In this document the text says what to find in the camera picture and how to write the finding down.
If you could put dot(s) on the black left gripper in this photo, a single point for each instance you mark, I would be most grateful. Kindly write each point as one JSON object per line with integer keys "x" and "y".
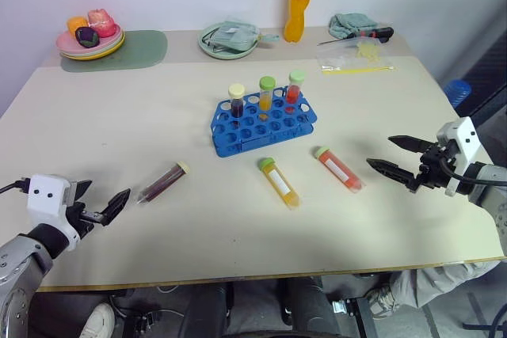
{"x": 81, "y": 217}

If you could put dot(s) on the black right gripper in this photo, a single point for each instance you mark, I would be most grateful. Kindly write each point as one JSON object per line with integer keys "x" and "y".
{"x": 433, "y": 168}

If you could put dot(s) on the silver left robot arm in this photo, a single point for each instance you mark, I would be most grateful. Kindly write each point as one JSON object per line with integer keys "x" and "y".
{"x": 20, "y": 266}

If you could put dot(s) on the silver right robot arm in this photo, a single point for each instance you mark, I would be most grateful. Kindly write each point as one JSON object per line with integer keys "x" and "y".
{"x": 489, "y": 187}

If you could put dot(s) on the cream-capped dark liquid tube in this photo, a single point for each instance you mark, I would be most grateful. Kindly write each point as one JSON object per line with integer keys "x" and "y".
{"x": 160, "y": 185}

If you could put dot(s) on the green-capped orange liquid tube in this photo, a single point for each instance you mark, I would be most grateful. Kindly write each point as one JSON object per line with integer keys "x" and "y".
{"x": 340, "y": 169}

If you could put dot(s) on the labelled green-capped yellow tube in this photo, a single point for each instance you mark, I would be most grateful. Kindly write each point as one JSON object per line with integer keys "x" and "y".
{"x": 279, "y": 183}

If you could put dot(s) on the blue test tube rack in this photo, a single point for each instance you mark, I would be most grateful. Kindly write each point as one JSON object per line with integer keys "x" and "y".
{"x": 277, "y": 132}

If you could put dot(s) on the green-capped red liquid tube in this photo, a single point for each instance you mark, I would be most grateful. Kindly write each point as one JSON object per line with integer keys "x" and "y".
{"x": 295, "y": 86}

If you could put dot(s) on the green-capped yellow liquid tube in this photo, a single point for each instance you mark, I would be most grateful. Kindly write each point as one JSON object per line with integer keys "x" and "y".
{"x": 266, "y": 94}

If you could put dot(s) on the yellow-capped dark liquid tube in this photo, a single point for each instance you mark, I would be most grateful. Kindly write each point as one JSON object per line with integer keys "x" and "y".
{"x": 237, "y": 100}

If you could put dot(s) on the blue ribbed container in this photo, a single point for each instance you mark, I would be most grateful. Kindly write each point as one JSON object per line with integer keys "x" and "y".
{"x": 457, "y": 92}

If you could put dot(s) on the clear zip plastic bag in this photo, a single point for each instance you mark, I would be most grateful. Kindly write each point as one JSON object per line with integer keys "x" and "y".
{"x": 348, "y": 59}

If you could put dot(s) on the white shoe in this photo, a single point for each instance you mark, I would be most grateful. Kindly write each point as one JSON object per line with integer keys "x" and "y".
{"x": 99, "y": 320}

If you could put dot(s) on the grey trousered leg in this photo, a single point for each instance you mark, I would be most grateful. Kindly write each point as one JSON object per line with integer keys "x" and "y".
{"x": 435, "y": 278}

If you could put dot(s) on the teal cloth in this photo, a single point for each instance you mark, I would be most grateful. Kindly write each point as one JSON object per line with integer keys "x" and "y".
{"x": 350, "y": 23}

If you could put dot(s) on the grey sneaker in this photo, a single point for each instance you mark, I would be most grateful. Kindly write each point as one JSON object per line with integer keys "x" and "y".
{"x": 380, "y": 300}

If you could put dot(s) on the yellow plate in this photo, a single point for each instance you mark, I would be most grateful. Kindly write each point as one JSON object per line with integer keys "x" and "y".
{"x": 107, "y": 51}

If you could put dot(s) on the green placemat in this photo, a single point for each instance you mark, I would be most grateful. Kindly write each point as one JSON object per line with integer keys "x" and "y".
{"x": 142, "y": 49}

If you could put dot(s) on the pink plate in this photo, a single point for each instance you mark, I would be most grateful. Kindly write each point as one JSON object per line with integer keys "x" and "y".
{"x": 67, "y": 45}

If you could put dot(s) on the purple toy mangosteen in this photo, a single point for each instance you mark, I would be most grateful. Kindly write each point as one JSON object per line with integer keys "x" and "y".
{"x": 87, "y": 36}

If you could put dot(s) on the orange toy fruit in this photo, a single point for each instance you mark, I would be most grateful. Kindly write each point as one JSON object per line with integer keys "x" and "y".
{"x": 76, "y": 23}

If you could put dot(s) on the pink toy apple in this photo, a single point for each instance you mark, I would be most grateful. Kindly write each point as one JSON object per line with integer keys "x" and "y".
{"x": 102, "y": 21}

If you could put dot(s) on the dark rounded shape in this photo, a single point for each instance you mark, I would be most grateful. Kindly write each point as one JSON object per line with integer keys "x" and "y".
{"x": 307, "y": 306}

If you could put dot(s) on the orange soda bottle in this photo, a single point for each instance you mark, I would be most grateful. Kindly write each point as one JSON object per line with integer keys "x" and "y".
{"x": 299, "y": 9}

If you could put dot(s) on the pale green plate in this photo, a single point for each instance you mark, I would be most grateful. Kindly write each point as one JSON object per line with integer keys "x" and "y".
{"x": 226, "y": 54}

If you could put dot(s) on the teal fabric pouch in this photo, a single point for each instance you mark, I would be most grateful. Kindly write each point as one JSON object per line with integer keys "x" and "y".
{"x": 233, "y": 35}

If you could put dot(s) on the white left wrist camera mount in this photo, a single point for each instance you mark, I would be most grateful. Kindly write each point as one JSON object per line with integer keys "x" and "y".
{"x": 47, "y": 203}

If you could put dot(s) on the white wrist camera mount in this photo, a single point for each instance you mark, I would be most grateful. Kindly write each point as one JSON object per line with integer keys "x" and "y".
{"x": 465, "y": 144}
{"x": 47, "y": 203}

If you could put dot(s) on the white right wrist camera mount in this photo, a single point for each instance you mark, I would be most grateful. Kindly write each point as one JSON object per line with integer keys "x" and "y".
{"x": 465, "y": 144}

